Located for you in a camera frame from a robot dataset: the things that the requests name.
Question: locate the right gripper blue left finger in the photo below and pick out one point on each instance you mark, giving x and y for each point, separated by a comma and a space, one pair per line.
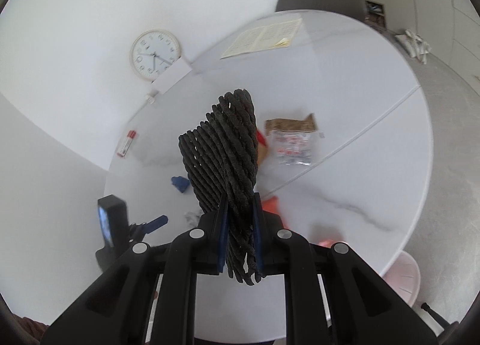
222, 232

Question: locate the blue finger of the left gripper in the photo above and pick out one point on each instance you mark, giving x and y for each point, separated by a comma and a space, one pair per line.
155, 224

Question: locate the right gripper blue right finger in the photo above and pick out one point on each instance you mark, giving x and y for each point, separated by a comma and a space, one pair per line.
258, 232

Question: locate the grey paper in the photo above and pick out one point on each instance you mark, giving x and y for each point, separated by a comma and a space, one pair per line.
192, 218

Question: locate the blue wrapper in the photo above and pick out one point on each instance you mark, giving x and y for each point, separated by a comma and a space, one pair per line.
180, 183

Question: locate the orange red paper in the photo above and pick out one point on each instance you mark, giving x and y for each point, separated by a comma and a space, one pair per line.
271, 205

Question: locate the pink paper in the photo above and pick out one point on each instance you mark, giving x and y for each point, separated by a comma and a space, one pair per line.
327, 243

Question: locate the brown cardboard piece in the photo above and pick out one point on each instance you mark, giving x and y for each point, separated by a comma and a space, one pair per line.
262, 153

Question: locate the clear brown plastic bag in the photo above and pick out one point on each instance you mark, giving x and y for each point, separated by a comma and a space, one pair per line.
291, 139

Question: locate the white trash bin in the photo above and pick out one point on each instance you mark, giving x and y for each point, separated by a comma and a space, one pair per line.
404, 277

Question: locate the red white small box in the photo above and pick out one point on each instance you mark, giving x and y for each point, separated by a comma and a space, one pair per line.
125, 144

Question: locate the white card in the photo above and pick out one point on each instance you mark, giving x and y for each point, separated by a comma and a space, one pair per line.
178, 70

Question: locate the open yellow notebook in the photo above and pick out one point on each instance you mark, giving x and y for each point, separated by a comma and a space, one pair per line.
272, 36

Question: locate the white bag on floor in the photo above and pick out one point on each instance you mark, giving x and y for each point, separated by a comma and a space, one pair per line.
414, 45

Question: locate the round white wall clock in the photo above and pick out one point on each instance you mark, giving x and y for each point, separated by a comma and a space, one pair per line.
153, 52

